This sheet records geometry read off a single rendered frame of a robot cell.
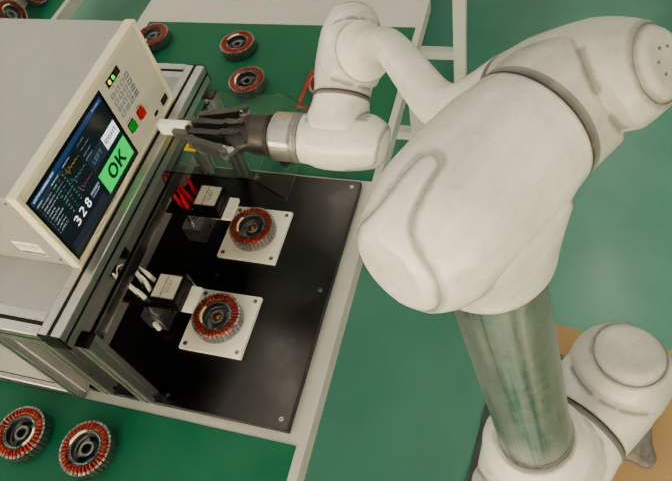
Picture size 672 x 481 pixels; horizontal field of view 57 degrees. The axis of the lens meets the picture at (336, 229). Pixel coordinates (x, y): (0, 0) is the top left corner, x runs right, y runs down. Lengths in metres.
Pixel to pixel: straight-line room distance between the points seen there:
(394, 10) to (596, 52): 1.58
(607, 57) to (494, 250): 0.18
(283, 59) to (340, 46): 0.96
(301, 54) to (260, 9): 0.31
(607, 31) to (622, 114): 0.07
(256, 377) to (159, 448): 0.24
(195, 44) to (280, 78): 0.37
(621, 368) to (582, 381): 0.06
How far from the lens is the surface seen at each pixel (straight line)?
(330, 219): 1.53
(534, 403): 0.78
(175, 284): 1.36
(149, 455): 1.42
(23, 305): 1.24
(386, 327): 2.22
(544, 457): 0.91
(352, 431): 2.10
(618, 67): 0.56
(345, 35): 1.07
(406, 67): 0.89
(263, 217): 1.51
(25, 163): 1.13
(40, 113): 1.20
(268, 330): 1.41
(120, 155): 1.27
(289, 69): 1.97
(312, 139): 1.07
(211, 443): 1.37
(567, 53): 0.58
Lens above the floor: 1.98
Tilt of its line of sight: 54 degrees down
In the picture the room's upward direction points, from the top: 17 degrees counter-clockwise
